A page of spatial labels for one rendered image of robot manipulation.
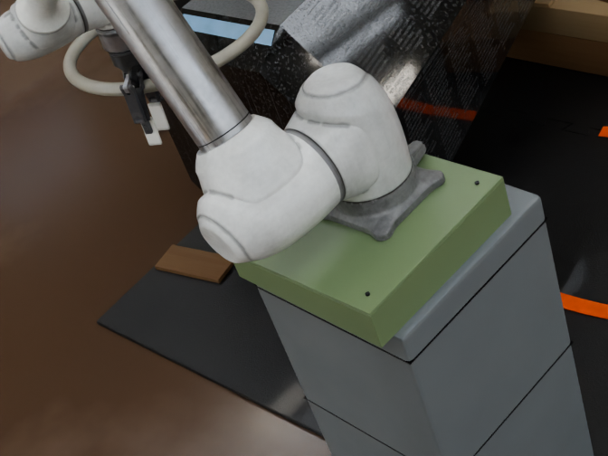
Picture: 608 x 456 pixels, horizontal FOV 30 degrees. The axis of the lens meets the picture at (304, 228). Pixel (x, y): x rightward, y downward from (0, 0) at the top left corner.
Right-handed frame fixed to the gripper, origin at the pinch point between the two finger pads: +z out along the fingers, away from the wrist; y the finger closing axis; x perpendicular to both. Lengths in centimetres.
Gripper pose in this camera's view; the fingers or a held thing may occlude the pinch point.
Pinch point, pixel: (155, 125)
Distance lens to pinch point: 251.1
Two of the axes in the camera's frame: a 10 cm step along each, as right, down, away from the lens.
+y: 2.1, -6.3, 7.5
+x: -9.5, 0.5, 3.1
